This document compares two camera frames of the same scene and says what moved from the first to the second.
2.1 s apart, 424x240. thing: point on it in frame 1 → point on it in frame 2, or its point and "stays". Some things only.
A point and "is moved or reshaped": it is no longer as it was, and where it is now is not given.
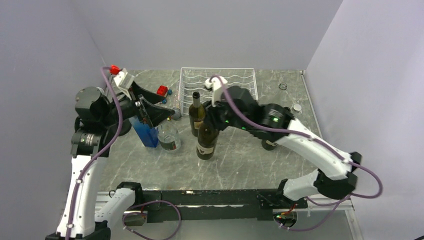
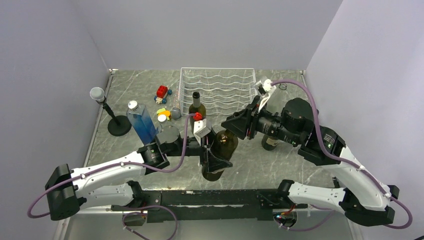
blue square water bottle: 148,135 stays
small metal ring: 282,86 stays
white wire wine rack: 193,79 stays
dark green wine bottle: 207,139 is moved or reshaped
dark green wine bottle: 196,114 stays
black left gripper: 153,114 → 212,163
